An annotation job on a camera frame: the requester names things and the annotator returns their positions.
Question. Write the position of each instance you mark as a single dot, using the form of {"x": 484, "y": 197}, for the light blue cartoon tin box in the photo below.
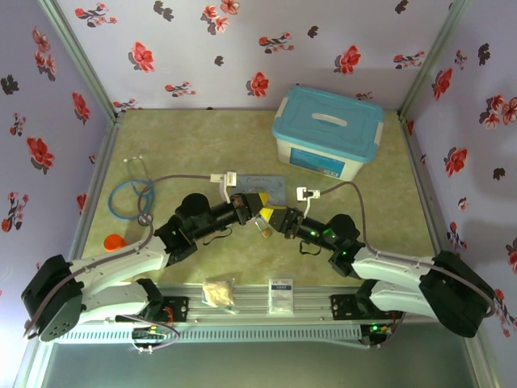
{"x": 274, "y": 186}

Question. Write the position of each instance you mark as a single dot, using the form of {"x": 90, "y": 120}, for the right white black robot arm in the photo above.
{"x": 400, "y": 301}

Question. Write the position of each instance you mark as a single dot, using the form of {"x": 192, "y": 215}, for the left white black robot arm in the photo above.
{"x": 113, "y": 297}

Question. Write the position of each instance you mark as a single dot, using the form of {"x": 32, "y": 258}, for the white sealed packet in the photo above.
{"x": 280, "y": 295}

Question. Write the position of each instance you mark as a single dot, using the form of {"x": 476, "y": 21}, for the blue stethoscope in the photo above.
{"x": 144, "y": 219}

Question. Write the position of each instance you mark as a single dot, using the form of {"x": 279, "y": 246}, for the clear bag with beige contents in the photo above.
{"x": 218, "y": 294}

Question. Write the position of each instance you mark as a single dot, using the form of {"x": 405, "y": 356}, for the blue lidded storage box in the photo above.
{"x": 327, "y": 117}

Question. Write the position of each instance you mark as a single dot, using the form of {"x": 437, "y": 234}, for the orange plastic cup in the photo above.
{"x": 115, "y": 242}

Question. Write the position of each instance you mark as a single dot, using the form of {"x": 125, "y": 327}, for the small green circuit board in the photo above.
{"x": 149, "y": 334}

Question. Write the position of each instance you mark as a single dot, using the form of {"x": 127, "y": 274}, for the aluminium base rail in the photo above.
{"x": 250, "y": 303}

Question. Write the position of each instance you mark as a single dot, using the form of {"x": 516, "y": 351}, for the aluminium frame side rail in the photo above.
{"x": 422, "y": 182}
{"x": 97, "y": 178}

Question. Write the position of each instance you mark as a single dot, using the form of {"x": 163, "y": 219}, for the aluminium frame post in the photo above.
{"x": 436, "y": 48}
{"x": 72, "y": 52}

